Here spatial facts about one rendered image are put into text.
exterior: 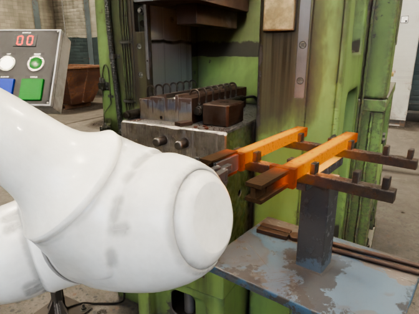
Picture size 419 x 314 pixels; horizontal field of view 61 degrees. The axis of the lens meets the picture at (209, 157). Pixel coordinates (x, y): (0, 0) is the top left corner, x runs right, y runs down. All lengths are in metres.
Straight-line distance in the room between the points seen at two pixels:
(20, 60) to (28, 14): 9.19
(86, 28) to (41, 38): 8.71
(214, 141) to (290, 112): 0.26
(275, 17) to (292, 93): 0.22
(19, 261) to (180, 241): 0.19
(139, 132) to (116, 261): 0.90
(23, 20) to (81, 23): 1.36
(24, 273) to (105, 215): 0.15
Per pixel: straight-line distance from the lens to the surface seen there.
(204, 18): 1.22
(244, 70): 1.52
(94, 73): 7.74
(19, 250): 0.38
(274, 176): 0.56
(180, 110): 1.11
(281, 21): 1.09
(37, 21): 10.69
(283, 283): 0.80
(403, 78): 6.18
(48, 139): 0.26
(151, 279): 0.26
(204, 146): 1.01
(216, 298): 1.24
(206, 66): 1.60
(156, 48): 1.38
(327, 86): 1.08
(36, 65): 1.35
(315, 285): 0.81
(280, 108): 1.12
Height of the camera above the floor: 1.13
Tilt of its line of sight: 17 degrees down
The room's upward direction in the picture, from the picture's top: straight up
